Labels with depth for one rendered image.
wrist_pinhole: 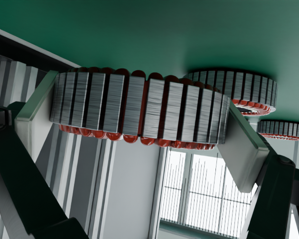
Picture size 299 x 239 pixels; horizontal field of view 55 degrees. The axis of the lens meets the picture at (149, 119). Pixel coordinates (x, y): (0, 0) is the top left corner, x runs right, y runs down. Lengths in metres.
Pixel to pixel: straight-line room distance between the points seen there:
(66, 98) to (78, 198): 0.35
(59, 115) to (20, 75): 0.20
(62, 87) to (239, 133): 0.10
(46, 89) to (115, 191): 0.40
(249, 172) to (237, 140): 0.02
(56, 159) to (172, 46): 0.25
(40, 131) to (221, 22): 0.14
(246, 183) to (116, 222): 0.43
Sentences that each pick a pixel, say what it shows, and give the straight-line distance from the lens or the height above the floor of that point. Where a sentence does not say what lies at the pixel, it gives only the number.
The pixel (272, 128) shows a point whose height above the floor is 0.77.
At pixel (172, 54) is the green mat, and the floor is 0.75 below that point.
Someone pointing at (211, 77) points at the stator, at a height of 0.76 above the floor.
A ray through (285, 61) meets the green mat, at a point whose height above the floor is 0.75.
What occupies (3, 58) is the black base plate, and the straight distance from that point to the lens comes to 0.36.
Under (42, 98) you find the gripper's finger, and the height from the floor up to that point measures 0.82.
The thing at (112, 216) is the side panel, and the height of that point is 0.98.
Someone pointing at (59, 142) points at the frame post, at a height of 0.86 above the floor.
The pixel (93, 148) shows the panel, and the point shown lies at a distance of 0.47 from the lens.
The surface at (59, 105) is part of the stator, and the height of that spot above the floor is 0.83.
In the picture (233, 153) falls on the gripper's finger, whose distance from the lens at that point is 0.18.
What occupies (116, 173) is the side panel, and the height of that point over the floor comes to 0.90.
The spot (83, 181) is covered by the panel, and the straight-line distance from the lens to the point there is 0.48.
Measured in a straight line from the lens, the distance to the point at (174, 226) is 4.05.
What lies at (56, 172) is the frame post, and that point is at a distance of 0.44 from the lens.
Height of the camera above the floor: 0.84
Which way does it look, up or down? 4 degrees down
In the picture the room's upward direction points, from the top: 172 degrees counter-clockwise
